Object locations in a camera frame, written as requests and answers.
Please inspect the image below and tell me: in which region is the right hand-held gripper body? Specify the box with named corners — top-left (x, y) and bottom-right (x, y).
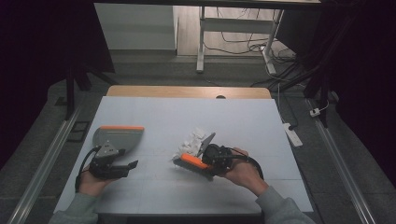
top-left (196, 133), bottom-right (233, 175)

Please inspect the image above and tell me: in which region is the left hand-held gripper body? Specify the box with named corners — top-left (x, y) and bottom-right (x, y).
top-left (89, 140), bottom-right (127, 180)

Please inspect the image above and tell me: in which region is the grey dustpan with orange edge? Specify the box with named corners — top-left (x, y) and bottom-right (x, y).
top-left (92, 125), bottom-right (146, 155)

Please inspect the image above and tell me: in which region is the orange brush with grey bristles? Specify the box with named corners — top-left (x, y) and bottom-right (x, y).
top-left (172, 152), bottom-right (217, 182)

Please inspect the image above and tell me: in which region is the pile of white paper scraps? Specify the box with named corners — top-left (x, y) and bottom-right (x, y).
top-left (171, 127), bottom-right (208, 169)

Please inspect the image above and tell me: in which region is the person's right hand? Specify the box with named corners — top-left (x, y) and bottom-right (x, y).
top-left (222, 147), bottom-right (270, 198)

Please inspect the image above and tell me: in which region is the person's left hand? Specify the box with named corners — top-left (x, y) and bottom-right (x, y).
top-left (78, 169), bottom-right (115, 198)

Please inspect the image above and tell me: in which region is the white board table cover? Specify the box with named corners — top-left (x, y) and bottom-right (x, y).
top-left (53, 95), bottom-right (314, 217)

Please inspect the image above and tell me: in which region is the black metal stand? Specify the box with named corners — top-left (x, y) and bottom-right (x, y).
top-left (270, 18), bottom-right (356, 129)
top-left (64, 60), bottom-right (120, 121)

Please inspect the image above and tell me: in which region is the wooden table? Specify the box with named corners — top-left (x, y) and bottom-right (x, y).
top-left (106, 85), bottom-right (273, 100)

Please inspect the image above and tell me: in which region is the white power strip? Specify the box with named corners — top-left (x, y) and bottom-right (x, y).
top-left (282, 122), bottom-right (304, 148)

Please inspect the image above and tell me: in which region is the dark curtain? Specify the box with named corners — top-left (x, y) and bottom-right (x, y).
top-left (276, 0), bottom-right (396, 188)
top-left (0, 0), bottom-right (116, 171)

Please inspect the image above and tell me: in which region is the white cabinet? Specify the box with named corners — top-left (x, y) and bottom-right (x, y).
top-left (94, 3), bottom-right (177, 51)

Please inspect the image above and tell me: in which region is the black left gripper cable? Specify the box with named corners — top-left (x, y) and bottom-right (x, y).
top-left (74, 147), bottom-right (103, 194)

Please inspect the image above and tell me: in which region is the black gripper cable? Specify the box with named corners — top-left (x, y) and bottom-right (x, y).
top-left (228, 146), bottom-right (265, 181)
top-left (74, 147), bottom-right (103, 194)

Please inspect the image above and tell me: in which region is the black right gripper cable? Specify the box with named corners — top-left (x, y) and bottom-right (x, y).
top-left (228, 146), bottom-right (265, 181)

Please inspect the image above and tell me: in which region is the aluminium rail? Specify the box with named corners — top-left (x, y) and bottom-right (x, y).
top-left (7, 104), bottom-right (82, 224)
top-left (305, 97), bottom-right (378, 224)

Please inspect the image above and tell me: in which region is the bundle of black floor cables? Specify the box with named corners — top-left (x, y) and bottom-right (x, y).
top-left (204, 7), bottom-right (300, 88)

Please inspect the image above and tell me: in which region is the white metal desk frame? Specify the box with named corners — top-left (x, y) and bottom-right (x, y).
top-left (195, 6), bottom-right (286, 76)

